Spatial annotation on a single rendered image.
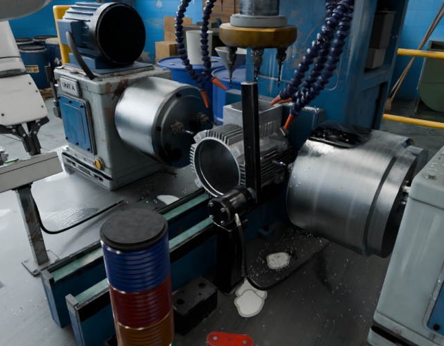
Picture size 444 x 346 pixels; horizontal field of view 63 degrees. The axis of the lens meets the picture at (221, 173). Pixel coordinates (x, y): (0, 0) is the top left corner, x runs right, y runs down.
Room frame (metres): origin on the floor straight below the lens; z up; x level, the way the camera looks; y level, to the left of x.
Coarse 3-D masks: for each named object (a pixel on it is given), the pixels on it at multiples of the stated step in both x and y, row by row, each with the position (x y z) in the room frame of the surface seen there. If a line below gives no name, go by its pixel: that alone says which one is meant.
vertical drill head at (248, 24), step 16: (240, 0) 0.89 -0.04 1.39; (256, 0) 0.86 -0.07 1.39; (272, 0) 0.87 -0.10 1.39; (240, 16) 0.86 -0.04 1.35; (256, 16) 0.84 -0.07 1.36; (272, 16) 0.85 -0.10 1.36; (224, 32) 0.86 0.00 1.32; (240, 32) 0.83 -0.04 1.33; (256, 32) 0.81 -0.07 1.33; (272, 32) 0.82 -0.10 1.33; (288, 32) 0.84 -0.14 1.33; (256, 48) 0.82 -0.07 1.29; (272, 48) 0.83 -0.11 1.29; (256, 64) 0.83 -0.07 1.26; (256, 80) 0.84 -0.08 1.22
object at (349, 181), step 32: (320, 128) 0.70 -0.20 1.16; (352, 128) 0.69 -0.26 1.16; (320, 160) 0.63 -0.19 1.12; (352, 160) 0.60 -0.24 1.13; (384, 160) 0.58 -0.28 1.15; (416, 160) 0.59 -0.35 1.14; (288, 192) 0.64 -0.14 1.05; (320, 192) 0.59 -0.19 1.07; (352, 192) 0.56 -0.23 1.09; (384, 192) 0.55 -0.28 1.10; (320, 224) 0.59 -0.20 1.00; (352, 224) 0.55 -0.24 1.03; (384, 224) 0.52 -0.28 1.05; (384, 256) 0.56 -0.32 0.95
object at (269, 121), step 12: (228, 108) 0.88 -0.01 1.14; (240, 108) 0.94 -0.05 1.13; (264, 108) 0.95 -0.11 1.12; (276, 108) 0.89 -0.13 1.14; (228, 120) 0.88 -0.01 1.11; (240, 120) 0.85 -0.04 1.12; (264, 120) 0.86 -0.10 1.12; (276, 120) 0.89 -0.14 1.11; (264, 132) 0.86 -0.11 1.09; (276, 132) 0.89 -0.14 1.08
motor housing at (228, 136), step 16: (224, 128) 0.83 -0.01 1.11; (240, 128) 0.84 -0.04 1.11; (208, 144) 0.88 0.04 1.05; (224, 144) 0.78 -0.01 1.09; (272, 144) 0.84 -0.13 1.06; (288, 144) 0.88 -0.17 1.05; (192, 160) 0.86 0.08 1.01; (208, 160) 0.88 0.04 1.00; (224, 160) 0.92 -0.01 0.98; (240, 160) 0.76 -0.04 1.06; (272, 160) 0.82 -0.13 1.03; (288, 160) 0.87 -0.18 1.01; (208, 176) 0.86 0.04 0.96; (224, 176) 0.88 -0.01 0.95; (240, 176) 0.75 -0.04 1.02; (272, 176) 0.83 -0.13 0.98; (208, 192) 0.82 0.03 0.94; (224, 192) 0.81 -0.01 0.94
